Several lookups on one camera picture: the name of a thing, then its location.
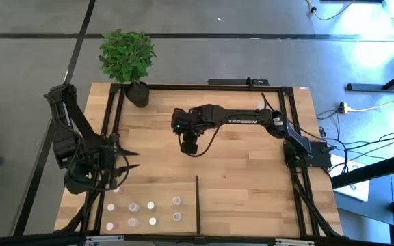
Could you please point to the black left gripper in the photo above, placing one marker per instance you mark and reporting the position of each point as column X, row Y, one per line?
column 101, row 162

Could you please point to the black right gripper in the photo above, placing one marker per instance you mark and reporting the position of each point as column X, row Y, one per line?
column 192, row 119

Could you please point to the white-capped pink medicine bottle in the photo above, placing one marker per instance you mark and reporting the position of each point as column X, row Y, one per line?
column 111, row 207
column 109, row 226
column 118, row 190

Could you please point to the bluish clear medicine bottle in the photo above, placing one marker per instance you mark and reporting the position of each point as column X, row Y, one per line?
column 133, row 207

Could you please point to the small clear medicine bottle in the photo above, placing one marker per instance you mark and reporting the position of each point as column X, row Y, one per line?
column 176, row 200

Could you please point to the white-capped teal medicine bottle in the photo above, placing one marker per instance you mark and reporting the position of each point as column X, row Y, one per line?
column 152, row 221

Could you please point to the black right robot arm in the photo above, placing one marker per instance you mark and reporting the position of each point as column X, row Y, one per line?
column 245, row 118

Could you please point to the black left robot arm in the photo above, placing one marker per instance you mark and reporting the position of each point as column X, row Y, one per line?
column 63, row 119

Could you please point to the light wooden shelf board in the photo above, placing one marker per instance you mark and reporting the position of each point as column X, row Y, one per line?
column 163, row 191

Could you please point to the black flat bar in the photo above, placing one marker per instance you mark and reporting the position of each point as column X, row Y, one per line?
column 231, row 82

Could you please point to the black plant pot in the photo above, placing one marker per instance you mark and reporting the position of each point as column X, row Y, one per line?
column 137, row 95

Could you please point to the black divider bar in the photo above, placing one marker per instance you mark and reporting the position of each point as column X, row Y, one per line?
column 197, row 205

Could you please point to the green artificial plant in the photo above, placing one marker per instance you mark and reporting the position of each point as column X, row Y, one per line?
column 127, row 56

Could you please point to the yellow plug connector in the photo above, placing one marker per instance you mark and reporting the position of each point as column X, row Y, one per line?
column 344, row 108

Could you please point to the white paper box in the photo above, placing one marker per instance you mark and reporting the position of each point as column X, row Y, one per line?
column 354, row 191

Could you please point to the black desk leg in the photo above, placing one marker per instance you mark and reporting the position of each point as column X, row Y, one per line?
column 375, row 87

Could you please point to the black diagonal beam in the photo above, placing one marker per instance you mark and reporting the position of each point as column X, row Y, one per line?
column 371, row 171

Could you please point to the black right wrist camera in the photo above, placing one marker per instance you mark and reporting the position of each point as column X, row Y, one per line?
column 188, row 147

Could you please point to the silver frame bracket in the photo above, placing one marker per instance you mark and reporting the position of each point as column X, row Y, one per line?
column 104, row 238
column 294, row 242

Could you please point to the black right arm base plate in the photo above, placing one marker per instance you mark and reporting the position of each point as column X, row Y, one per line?
column 321, row 159

